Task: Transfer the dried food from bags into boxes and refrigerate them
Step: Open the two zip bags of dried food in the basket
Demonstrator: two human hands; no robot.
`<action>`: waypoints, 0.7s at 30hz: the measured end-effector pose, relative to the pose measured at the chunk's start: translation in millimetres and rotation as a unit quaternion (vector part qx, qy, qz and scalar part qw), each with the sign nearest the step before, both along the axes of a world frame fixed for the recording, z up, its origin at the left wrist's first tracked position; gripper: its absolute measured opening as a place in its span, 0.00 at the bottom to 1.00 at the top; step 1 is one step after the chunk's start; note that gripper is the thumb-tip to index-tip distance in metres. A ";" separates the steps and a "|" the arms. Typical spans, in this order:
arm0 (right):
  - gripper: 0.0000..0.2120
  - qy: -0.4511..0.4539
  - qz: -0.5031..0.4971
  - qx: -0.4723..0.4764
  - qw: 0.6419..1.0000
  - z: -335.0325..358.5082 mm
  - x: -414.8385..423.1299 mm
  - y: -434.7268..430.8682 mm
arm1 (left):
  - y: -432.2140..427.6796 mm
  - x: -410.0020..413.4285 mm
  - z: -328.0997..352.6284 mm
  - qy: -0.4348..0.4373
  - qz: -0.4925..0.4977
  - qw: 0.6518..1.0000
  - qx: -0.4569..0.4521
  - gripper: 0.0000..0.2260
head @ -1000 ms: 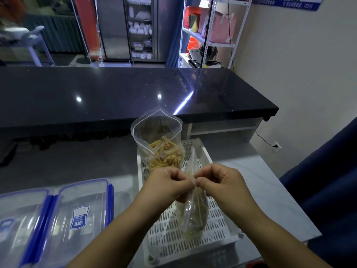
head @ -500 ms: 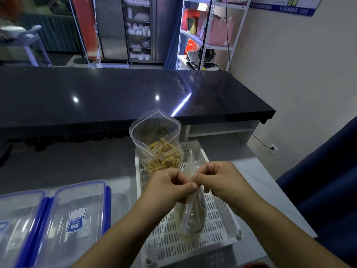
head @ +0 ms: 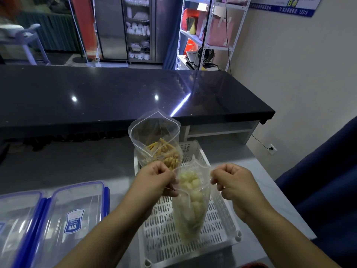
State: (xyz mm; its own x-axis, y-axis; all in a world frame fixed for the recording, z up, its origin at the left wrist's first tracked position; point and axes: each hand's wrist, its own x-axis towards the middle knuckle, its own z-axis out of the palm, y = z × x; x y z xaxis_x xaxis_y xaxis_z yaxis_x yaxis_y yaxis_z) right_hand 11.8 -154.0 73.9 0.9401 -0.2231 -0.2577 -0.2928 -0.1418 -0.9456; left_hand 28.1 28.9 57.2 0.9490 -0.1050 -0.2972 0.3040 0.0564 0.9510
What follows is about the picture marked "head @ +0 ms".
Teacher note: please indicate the person's left hand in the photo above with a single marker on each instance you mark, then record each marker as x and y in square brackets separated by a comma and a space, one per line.
[150, 184]

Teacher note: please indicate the person's right hand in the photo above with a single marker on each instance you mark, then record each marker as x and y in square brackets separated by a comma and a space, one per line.
[240, 192]

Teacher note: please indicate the pile of pale food cubes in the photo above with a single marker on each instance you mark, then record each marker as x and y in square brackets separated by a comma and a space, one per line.
[195, 203]

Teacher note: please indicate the bag of pale round snacks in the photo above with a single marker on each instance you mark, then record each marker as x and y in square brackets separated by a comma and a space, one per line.
[195, 164]

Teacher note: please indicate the bag of yellow strip snacks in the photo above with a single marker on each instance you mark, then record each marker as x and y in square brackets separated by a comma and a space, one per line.
[156, 122]

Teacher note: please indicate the person's left forearm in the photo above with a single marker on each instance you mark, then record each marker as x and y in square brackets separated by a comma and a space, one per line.
[106, 242]

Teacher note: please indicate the person's right forearm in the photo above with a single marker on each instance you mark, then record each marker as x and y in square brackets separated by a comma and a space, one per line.
[284, 242]

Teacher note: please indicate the white perforated plastic basket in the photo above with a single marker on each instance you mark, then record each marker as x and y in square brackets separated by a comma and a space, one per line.
[217, 220]

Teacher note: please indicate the black top bar counter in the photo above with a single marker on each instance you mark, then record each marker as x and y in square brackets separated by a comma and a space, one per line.
[111, 89]

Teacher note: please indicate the white flat mop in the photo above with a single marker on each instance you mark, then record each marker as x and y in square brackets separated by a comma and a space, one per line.
[111, 64]

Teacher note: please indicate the white small appliance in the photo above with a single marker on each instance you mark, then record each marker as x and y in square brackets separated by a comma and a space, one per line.
[191, 55]

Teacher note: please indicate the blue curtain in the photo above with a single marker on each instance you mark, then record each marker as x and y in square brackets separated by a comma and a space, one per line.
[171, 50]

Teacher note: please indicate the black small appliance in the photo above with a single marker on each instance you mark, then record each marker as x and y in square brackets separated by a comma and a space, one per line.
[206, 54]

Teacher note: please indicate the red bucket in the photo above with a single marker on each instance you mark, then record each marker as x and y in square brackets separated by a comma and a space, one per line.
[189, 46]

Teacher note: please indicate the white metal shelf rack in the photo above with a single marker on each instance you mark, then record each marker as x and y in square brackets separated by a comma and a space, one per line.
[192, 36]

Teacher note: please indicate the group of white dishes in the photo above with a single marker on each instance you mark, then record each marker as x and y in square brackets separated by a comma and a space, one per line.
[136, 29]

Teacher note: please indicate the stainless steel dish cabinet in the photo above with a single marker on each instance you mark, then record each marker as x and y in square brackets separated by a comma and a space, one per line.
[111, 27]

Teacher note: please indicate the wide pink gift bag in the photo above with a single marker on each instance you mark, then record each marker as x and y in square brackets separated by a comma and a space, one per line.
[220, 32]

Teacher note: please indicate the narrow pink gift bag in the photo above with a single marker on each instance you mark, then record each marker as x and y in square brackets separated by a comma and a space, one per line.
[201, 25]

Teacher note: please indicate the red standing banner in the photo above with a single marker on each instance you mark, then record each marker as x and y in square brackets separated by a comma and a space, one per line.
[83, 22]

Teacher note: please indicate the red gift box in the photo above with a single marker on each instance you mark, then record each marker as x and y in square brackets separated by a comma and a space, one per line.
[192, 11]

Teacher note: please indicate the teal skirted table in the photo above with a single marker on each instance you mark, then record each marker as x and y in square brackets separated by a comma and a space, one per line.
[55, 33]

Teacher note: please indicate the pale plastic serving cart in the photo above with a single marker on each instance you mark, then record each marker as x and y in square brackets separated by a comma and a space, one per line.
[28, 34]

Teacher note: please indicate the stack of white plates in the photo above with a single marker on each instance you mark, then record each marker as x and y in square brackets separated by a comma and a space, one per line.
[11, 30]

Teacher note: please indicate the white wall socket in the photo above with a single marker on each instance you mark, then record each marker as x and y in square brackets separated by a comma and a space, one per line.
[272, 149]

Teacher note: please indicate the blue-bordered wall poster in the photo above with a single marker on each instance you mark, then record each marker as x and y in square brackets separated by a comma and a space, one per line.
[279, 8]

